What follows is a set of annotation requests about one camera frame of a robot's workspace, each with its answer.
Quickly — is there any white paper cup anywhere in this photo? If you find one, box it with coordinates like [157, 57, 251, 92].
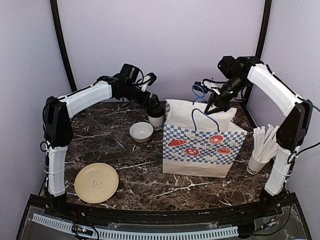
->
[148, 115, 164, 131]

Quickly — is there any black plastic cup lid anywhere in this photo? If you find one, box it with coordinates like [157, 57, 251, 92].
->
[147, 106, 165, 118]

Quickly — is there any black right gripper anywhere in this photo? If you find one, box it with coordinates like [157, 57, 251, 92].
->
[204, 75, 249, 115]

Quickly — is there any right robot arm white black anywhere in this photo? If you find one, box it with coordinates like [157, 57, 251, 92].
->
[204, 56, 316, 196]

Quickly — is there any left black frame post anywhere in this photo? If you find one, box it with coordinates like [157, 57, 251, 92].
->
[49, 0, 77, 92]

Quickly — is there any black frame post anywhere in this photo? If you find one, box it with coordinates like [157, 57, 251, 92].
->
[49, 0, 77, 92]
[244, 0, 272, 106]

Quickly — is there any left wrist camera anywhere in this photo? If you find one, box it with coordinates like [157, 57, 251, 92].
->
[136, 72, 157, 92]

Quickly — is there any black front table rail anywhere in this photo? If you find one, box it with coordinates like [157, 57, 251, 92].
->
[27, 194, 284, 226]

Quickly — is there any white perforated cable duct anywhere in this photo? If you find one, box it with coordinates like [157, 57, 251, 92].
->
[31, 213, 239, 240]

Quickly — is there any blue checkered paper bag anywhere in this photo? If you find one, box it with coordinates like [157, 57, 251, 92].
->
[162, 99, 247, 178]

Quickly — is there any white ceramic bowl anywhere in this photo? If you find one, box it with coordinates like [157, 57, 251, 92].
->
[129, 122, 154, 144]

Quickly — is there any right black frame post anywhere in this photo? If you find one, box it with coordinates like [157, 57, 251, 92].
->
[244, 0, 272, 106]

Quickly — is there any paper wrapped straws bundle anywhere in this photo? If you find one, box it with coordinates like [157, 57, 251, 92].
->
[252, 124, 279, 164]

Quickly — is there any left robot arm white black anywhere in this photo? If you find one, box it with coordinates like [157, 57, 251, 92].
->
[40, 63, 160, 198]

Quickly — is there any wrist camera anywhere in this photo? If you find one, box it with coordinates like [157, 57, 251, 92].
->
[192, 78, 220, 94]
[136, 72, 157, 92]

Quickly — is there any cream yellow plate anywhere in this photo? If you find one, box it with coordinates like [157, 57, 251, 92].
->
[74, 162, 119, 204]

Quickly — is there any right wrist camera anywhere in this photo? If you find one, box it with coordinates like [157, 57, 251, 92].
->
[192, 78, 220, 94]

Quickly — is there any white cup holding straws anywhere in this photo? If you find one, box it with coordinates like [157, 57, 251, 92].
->
[246, 151, 267, 175]

